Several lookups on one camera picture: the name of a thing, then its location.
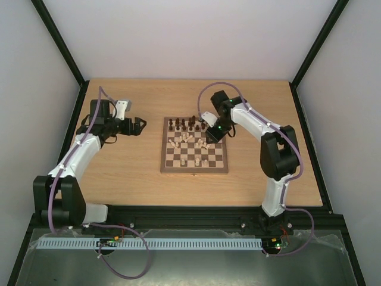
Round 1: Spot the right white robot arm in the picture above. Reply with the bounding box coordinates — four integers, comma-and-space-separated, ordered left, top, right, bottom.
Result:
201, 91, 301, 234

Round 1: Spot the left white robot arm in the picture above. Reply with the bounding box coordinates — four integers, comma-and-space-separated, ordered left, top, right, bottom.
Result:
33, 100, 146, 232

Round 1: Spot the dark chess pieces row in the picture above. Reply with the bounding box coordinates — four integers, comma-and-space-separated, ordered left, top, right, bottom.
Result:
164, 116, 208, 132

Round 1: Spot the left white pieces pile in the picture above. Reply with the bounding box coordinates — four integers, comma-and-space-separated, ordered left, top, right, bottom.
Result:
168, 134, 193, 149

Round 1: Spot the wooden chess board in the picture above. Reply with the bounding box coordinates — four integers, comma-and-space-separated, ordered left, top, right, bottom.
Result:
160, 122, 229, 175

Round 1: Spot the metal front tray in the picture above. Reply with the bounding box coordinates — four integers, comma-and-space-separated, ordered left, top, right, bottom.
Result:
14, 229, 357, 285

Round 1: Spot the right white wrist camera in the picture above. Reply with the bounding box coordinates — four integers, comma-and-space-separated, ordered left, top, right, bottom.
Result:
201, 111, 218, 128

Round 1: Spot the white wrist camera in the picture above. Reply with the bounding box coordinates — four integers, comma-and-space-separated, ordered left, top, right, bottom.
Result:
201, 111, 218, 128
113, 100, 132, 120

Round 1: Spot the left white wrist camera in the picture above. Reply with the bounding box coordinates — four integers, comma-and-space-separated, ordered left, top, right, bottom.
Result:
113, 100, 132, 120

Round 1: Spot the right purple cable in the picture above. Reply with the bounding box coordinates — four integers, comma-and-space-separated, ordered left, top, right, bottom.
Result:
198, 82, 316, 257

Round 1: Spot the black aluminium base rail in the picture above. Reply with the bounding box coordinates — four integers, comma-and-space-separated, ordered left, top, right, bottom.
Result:
29, 205, 348, 236

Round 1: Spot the grey slotted cable duct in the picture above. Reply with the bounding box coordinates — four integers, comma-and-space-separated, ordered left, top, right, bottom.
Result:
36, 238, 263, 251

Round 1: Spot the left black frame post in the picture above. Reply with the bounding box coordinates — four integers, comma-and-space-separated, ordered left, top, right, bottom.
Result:
31, 0, 88, 88

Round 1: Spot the black frame post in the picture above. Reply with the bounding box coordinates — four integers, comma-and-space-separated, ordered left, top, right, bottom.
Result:
290, 0, 351, 87
31, 0, 88, 88

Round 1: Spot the right black frame post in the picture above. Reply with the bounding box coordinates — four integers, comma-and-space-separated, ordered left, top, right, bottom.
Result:
290, 0, 351, 87

